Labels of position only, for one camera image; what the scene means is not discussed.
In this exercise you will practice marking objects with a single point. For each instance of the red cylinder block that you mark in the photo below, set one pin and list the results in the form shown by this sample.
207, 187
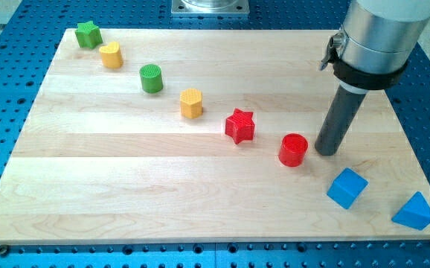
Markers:
292, 150

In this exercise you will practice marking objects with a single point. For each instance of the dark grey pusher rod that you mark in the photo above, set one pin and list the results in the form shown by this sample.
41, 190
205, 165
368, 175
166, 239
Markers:
342, 111

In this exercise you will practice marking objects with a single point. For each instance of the light wooden board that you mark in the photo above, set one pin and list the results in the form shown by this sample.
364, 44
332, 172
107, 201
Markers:
99, 160

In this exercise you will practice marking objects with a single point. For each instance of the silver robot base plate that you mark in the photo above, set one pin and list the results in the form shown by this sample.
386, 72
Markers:
209, 7

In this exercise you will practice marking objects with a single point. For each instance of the green cylinder block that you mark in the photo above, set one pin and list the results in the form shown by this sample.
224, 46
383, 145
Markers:
151, 78

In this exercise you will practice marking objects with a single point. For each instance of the yellow heart block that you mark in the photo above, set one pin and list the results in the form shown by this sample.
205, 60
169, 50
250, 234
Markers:
111, 55

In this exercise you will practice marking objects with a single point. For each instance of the green star block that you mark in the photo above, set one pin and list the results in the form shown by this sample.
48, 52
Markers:
88, 35

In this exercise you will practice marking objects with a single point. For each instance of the black clamp with lever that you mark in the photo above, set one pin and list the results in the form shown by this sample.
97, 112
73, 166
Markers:
354, 76

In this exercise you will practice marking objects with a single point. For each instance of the yellow hexagon block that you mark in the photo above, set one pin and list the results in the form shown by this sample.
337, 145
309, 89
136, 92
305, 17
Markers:
191, 103

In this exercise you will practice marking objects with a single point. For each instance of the blue triangle block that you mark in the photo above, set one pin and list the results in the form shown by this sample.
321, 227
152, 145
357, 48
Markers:
415, 213

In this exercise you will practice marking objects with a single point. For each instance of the blue cube block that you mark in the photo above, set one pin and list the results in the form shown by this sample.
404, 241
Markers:
346, 187

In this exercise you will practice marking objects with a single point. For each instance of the red star block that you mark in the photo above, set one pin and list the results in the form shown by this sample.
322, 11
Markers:
240, 126

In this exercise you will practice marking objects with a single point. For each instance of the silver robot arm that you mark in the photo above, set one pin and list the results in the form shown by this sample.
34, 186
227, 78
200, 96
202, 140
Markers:
380, 34

